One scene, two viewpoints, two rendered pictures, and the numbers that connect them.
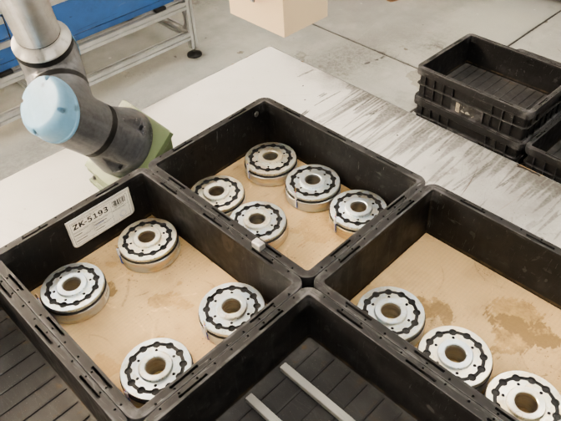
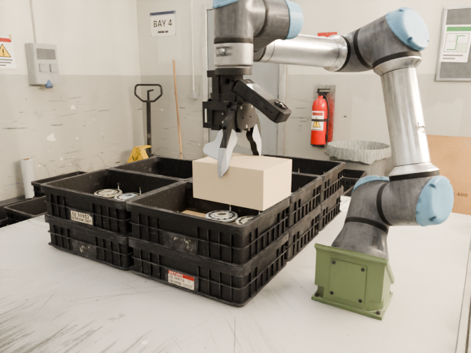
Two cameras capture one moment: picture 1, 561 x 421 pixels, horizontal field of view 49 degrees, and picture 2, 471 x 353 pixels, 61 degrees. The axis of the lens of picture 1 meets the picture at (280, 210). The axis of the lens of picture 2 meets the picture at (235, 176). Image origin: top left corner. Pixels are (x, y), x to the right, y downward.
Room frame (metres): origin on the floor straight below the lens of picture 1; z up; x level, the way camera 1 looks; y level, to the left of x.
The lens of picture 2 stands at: (1.92, -0.26, 1.28)
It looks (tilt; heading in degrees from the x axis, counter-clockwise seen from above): 14 degrees down; 163
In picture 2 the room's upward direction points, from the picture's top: straight up
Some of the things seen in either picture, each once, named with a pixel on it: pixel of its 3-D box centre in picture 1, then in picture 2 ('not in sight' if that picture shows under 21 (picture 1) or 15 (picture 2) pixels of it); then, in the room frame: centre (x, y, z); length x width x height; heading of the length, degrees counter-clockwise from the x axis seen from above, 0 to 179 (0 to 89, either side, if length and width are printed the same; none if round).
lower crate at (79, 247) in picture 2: not in sight; (116, 228); (0.52, -0.28, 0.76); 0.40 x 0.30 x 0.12; 43
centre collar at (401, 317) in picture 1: (390, 311); not in sight; (0.55, -0.15, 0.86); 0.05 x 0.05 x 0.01
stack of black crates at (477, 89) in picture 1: (484, 129); not in sight; (1.65, -0.70, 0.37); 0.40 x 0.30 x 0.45; 41
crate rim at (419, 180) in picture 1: (282, 177); (209, 203); (0.81, -0.01, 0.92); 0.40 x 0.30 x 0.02; 43
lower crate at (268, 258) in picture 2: not in sight; (209, 252); (0.81, -0.01, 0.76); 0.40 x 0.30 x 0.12; 43
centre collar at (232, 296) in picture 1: (231, 306); not in sight; (0.58, 0.08, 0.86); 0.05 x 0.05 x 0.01
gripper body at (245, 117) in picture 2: not in sight; (230, 100); (1.15, -0.04, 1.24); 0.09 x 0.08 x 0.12; 41
